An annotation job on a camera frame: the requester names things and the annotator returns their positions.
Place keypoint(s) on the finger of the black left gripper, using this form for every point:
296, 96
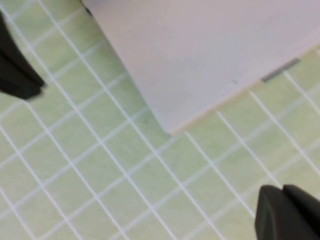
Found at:
17, 86
15, 57

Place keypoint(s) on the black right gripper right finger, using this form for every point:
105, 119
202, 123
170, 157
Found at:
305, 202

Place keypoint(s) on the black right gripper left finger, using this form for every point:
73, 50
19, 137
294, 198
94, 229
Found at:
280, 217

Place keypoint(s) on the blue and cream hardcover book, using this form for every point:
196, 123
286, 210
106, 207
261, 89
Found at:
200, 62

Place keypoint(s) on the green checked tablecloth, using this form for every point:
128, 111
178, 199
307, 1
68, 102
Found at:
125, 175

